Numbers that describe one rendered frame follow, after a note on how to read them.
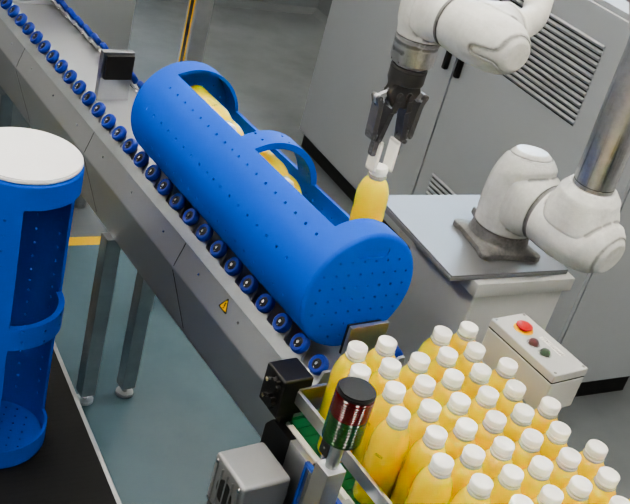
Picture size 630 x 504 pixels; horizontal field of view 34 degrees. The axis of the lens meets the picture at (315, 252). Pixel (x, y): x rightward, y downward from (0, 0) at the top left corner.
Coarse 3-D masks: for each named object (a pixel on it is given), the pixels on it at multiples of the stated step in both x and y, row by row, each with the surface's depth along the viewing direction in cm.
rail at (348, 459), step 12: (300, 396) 197; (300, 408) 197; (312, 408) 194; (312, 420) 194; (324, 420) 192; (348, 456) 185; (348, 468) 186; (360, 468) 183; (360, 480) 183; (372, 480) 181; (372, 492) 180
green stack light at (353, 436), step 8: (328, 416) 157; (328, 424) 157; (336, 424) 156; (344, 424) 155; (328, 432) 157; (336, 432) 156; (344, 432) 156; (352, 432) 156; (360, 432) 157; (328, 440) 158; (336, 440) 157; (344, 440) 156; (352, 440) 157; (360, 440) 158; (336, 448) 157; (344, 448) 157; (352, 448) 158
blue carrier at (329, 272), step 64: (192, 64) 262; (192, 128) 242; (256, 128) 267; (192, 192) 240; (256, 192) 221; (320, 192) 244; (256, 256) 218; (320, 256) 204; (384, 256) 211; (320, 320) 211
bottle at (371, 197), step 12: (372, 180) 212; (384, 180) 213; (360, 192) 213; (372, 192) 212; (384, 192) 212; (360, 204) 213; (372, 204) 212; (384, 204) 214; (360, 216) 214; (372, 216) 214
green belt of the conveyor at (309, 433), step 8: (296, 416) 203; (304, 416) 204; (296, 424) 201; (304, 424) 202; (304, 432) 200; (312, 432) 200; (312, 440) 198; (312, 448) 196; (320, 456) 195; (344, 480) 191; (352, 480) 191; (344, 488) 189; (352, 488) 189; (352, 496) 188
